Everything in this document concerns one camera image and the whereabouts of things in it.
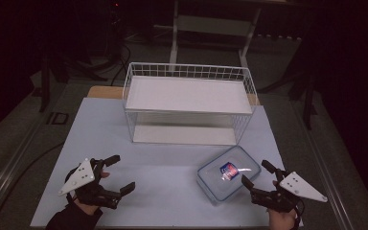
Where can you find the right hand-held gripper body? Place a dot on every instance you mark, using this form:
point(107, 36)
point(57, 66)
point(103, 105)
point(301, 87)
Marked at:
point(295, 187)

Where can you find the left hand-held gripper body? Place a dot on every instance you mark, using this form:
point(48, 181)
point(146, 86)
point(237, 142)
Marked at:
point(80, 179)

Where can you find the person's left hand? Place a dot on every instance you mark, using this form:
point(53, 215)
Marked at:
point(89, 209)

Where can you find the person's right hand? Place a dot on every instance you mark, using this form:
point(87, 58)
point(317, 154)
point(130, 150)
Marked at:
point(281, 220)

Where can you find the small red blue packet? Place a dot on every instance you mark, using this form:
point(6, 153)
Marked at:
point(229, 171)

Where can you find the pale blue table sheet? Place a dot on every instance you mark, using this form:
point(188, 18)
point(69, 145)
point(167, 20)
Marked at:
point(159, 179)

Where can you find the black floor plate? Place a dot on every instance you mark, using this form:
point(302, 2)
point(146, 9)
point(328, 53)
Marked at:
point(57, 118)

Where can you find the black stand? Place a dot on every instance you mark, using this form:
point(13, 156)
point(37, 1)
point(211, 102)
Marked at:
point(46, 83)

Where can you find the metal floor rail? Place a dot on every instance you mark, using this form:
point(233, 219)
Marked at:
point(6, 179)
point(329, 172)

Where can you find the white metal stand frame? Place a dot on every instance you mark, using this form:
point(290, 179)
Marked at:
point(214, 25)

